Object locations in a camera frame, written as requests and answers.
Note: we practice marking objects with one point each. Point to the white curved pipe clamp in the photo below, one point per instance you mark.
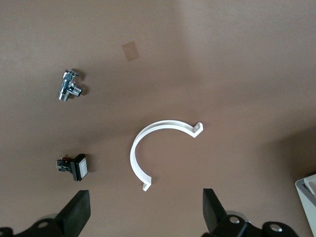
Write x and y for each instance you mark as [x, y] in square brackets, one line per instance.
[133, 154]

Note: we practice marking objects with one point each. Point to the white plastic drawer cabinet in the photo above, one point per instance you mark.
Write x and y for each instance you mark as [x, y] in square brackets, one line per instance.
[307, 202]

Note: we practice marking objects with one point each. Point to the black square switch white face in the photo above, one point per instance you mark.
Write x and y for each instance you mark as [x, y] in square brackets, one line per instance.
[79, 168]

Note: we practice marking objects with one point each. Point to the brown tape patch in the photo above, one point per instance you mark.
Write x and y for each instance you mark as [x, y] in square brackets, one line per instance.
[130, 51]

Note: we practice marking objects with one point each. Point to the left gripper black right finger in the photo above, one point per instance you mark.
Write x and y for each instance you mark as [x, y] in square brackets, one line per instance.
[213, 212]

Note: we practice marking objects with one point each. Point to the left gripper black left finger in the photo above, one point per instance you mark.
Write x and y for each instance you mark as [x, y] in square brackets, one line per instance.
[76, 214]

